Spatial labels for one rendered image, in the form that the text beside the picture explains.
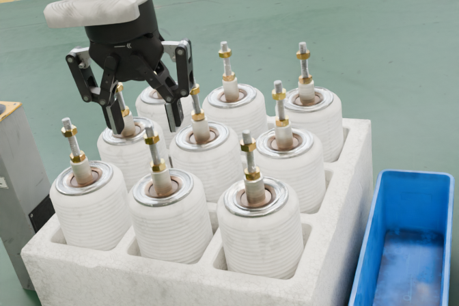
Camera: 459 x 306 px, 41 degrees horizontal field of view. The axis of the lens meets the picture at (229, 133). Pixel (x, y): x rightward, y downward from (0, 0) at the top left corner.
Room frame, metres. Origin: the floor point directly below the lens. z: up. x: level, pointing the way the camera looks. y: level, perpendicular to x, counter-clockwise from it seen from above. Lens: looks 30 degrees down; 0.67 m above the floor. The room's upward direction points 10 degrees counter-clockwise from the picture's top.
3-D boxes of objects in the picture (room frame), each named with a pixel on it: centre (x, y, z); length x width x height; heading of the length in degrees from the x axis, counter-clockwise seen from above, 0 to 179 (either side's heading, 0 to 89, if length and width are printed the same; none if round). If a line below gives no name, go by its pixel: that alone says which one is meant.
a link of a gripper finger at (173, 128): (0.61, 0.06, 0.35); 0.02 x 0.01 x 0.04; 165
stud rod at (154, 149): (0.62, 0.09, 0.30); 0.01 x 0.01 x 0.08
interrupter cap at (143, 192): (0.62, 0.09, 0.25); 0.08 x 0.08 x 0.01
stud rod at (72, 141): (0.67, 0.19, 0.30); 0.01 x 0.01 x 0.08
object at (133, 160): (0.77, 0.14, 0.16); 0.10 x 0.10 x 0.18
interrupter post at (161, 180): (0.62, 0.09, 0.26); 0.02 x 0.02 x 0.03
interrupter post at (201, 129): (0.72, 0.04, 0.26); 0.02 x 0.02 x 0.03
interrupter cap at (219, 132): (0.72, 0.04, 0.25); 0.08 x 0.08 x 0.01
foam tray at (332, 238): (0.72, 0.04, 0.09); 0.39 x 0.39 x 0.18; 64
